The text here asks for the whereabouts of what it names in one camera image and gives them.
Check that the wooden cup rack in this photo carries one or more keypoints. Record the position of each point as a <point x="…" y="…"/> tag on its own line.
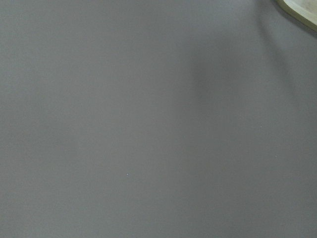
<point x="304" y="11"/>

